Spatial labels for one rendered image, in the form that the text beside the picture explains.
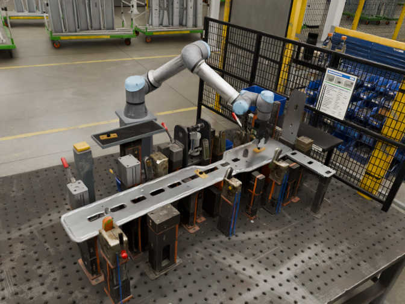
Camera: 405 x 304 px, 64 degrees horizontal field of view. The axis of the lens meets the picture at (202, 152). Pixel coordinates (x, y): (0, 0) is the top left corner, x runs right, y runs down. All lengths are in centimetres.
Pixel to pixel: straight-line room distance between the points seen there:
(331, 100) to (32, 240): 193
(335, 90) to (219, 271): 135
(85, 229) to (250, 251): 84
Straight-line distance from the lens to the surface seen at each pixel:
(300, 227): 200
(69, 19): 834
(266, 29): 396
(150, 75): 208
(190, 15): 953
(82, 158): 167
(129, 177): 161
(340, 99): 228
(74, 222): 148
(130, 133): 176
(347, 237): 206
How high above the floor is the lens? 198
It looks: 31 degrees down
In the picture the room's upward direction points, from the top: 5 degrees clockwise
